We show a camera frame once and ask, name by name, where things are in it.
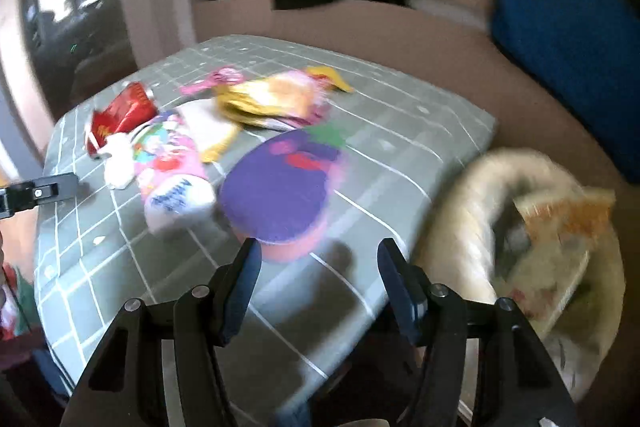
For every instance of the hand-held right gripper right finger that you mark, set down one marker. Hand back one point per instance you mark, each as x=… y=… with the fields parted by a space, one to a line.
x=405 y=302

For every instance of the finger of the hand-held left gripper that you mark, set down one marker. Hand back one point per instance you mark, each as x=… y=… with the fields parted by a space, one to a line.
x=47 y=192

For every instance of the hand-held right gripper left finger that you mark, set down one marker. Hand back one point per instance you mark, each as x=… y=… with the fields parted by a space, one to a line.
x=235 y=302

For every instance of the cream fabric basket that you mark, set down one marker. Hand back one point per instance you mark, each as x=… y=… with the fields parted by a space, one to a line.
x=480 y=187

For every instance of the yellow scouring pad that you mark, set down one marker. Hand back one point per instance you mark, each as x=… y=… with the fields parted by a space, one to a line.
x=210 y=127

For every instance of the beige orange snack packet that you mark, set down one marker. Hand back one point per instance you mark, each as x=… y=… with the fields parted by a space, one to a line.
x=565 y=227

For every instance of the yellow snack wrapper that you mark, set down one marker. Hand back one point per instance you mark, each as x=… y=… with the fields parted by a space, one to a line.
x=270 y=99

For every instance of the red foil snack packet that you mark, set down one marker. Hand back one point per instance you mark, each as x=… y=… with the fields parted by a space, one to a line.
x=120 y=112

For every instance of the purple heart-shaped box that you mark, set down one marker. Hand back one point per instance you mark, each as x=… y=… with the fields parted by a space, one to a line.
x=275 y=192

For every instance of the pink and white snack packet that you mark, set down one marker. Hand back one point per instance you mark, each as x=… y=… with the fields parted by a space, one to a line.
x=170 y=177

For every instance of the green checked tablecloth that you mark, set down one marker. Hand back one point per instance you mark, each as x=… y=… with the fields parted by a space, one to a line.
x=400 y=147

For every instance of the glass sliding door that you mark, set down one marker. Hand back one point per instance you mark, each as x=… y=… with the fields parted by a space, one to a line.
x=75 y=7

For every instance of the pink wrapper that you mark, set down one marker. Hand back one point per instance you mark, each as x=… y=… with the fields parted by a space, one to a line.
x=220 y=79

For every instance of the beige counter cabinet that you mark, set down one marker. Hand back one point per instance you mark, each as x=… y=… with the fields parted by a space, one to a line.
x=440 y=57

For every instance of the blue towel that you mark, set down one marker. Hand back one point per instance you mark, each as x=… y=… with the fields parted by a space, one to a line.
x=565 y=32

